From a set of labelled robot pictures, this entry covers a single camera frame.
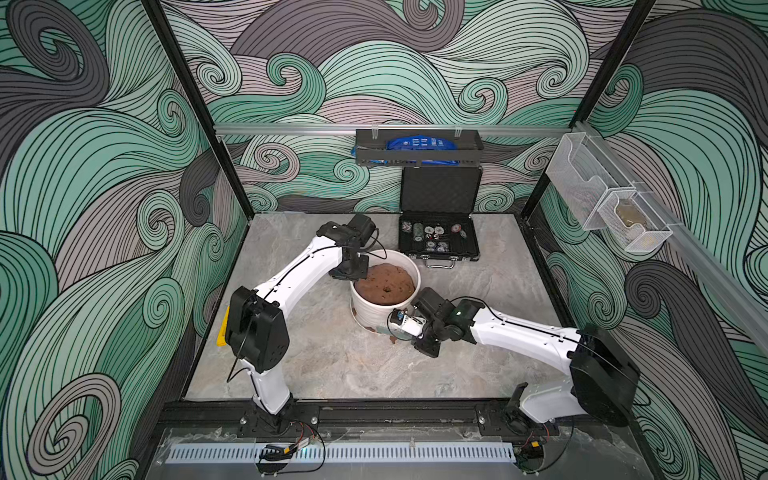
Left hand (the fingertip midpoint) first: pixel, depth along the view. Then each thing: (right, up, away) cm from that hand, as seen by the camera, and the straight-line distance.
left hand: (358, 272), depth 84 cm
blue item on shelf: (+19, +40, +8) cm, 45 cm away
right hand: (+18, -18, -1) cm, 26 cm away
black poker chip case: (+29, +16, +32) cm, 46 cm away
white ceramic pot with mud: (+10, -4, +3) cm, 11 cm away
